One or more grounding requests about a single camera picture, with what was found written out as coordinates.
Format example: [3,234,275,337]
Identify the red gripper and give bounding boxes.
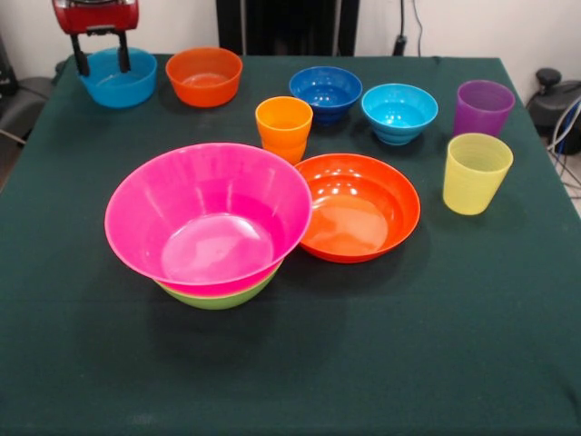
[51,0,140,77]

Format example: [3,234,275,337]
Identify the light blue translucent bowl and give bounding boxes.
[79,47,159,109]

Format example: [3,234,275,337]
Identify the large pink plastic bowl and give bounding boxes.
[103,142,313,297]

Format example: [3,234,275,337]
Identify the dark grey chair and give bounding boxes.
[0,75,54,137]

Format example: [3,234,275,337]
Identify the orange translucent bowl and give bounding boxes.
[164,46,244,109]

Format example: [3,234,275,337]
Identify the orange plastic cup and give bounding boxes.
[261,135,309,167]
[254,95,315,150]

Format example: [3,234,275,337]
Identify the dark blue ribbed bowl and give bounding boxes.
[289,65,364,126]

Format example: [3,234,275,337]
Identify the green plastic bowl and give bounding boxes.
[153,261,285,312]

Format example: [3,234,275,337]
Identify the cyan ribbed bowl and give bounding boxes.
[360,83,439,147]

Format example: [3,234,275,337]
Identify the red-orange shallow bowl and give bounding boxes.
[294,153,422,263]

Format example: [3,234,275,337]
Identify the purple plastic cup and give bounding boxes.
[453,79,517,139]

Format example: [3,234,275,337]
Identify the dark green table cloth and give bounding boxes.
[0,53,581,436]

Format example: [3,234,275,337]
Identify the yellow plastic cup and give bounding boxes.
[442,132,515,216]

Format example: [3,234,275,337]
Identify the black floor device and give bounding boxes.
[526,67,581,134]

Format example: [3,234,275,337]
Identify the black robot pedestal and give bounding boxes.
[214,0,360,57]

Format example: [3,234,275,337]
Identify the black cable with plug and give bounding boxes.
[392,0,409,57]

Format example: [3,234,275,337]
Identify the bundle of floor cables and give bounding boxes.
[547,98,581,201]

